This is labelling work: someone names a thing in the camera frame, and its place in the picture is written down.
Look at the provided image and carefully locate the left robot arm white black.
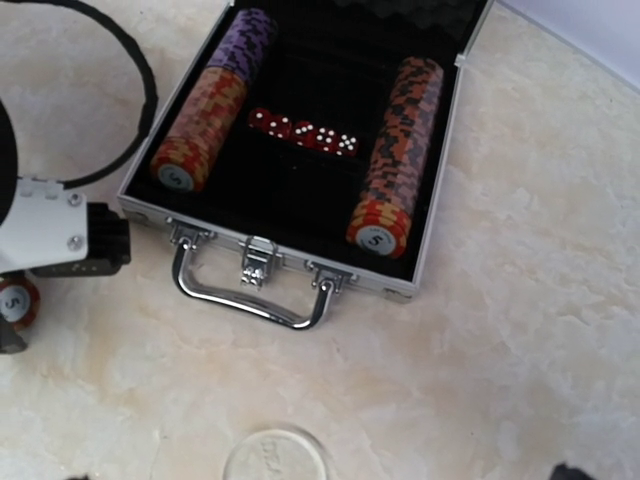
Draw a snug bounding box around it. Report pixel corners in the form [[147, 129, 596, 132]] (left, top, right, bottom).
[[1, 1, 159, 356]]

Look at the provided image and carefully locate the aluminium poker chip case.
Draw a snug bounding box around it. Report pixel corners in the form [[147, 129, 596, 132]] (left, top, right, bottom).
[[119, 1, 491, 330]]

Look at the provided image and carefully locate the red poker chip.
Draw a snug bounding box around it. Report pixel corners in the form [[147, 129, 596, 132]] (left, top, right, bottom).
[[1, 277, 41, 332]]

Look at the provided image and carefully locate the black dice row in case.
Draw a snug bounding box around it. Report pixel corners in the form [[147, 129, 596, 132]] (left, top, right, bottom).
[[247, 107, 360, 157]]

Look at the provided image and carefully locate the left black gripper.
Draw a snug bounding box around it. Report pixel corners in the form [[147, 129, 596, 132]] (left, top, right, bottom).
[[1, 259, 123, 355]]

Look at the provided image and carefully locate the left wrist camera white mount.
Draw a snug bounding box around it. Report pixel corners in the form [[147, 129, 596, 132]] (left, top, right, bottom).
[[0, 174, 132, 276]]

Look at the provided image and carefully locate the clear round dealer button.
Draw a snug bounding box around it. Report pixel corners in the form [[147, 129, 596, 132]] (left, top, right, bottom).
[[222, 425, 333, 480]]

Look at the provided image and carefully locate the chip row in case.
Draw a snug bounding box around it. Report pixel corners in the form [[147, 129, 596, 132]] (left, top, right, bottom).
[[150, 8, 278, 193], [346, 57, 444, 258]]

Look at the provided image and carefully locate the chip row in case front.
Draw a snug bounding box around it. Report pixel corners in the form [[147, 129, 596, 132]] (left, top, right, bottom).
[[150, 8, 278, 193]]

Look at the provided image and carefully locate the chip row in case back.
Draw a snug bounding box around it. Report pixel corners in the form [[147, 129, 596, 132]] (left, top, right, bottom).
[[346, 57, 444, 258]]

